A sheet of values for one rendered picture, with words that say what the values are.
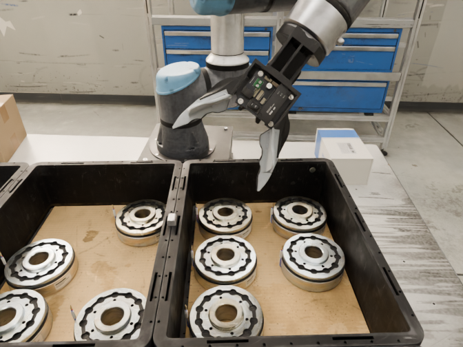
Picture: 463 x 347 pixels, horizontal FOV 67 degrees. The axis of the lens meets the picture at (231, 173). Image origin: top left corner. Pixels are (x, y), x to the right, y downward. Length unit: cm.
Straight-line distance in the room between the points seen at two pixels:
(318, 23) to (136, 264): 47
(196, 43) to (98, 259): 195
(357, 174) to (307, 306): 58
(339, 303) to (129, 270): 34
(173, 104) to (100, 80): 280
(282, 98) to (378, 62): 215
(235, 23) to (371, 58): 172
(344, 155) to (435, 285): 41
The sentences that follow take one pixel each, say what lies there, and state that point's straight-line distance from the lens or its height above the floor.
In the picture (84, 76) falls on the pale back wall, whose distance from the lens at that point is 375.
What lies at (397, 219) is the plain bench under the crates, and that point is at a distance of 100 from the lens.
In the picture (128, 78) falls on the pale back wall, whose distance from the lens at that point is 358.
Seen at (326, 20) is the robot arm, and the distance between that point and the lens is 47.
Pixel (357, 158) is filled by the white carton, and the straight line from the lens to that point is 105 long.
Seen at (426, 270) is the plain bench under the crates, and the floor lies 70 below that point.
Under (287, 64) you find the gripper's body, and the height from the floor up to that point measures 117.
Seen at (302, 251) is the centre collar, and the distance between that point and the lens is 60.
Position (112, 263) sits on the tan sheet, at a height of 83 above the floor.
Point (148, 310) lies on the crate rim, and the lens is 45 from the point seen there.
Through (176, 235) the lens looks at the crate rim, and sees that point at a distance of 53.
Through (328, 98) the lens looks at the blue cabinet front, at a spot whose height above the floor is 42.
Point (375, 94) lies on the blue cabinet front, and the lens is 264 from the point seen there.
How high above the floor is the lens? 128
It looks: 33 degrees down
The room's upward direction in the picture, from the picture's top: straight up
